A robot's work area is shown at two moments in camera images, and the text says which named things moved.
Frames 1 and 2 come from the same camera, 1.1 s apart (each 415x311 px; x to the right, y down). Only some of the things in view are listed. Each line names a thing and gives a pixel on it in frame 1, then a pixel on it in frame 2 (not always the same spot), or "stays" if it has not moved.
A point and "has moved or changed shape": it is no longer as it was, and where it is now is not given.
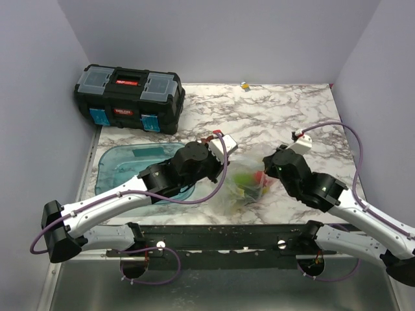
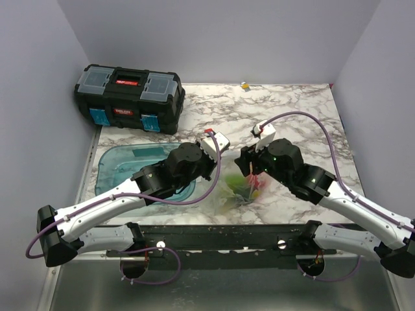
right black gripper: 270,167 to 247,155
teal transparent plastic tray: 119,163 stays
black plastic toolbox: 121,96 stays
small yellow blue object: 246,87 stays
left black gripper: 218,166 stays
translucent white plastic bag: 244,182 has moved or changed shape
